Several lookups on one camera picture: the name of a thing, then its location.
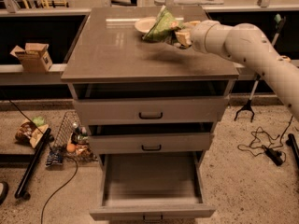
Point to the green jalapeno chip bag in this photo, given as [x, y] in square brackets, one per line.
[164, 28]

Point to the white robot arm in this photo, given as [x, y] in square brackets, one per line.
[246, 44]

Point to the grey drawer cabinet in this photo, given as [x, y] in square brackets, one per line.
[111, 61]

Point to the top grey drawer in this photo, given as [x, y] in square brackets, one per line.
[152, 110]

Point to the grey drawer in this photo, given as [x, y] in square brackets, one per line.
[151, 187]
[152, 110]
[145, 143]

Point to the middle grey drawer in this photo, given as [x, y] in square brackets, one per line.
[145, 143]

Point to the bottom grey drawer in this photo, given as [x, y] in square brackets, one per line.
[151, 187]

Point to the brown snack bag on floor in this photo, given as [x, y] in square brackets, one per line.
[31, 131]

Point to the white paper bowl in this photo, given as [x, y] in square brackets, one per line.
[145, 24]

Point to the reacher grabber tool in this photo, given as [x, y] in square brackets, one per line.
[279, 22]

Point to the yellow tape measure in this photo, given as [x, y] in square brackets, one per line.
[285, 58]

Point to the black pole right floor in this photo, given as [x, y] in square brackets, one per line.
[291, 142]

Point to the open cardboard box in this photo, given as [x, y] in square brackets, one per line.
[34, 58]

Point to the blue snack packet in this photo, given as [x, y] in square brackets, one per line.
[55, 157]

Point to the black pole on floor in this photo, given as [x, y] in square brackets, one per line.
[21, 191]

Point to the black power adapter with cable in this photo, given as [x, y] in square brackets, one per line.
[263, 143]

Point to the wire basket with groceries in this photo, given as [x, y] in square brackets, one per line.
[72, 140]

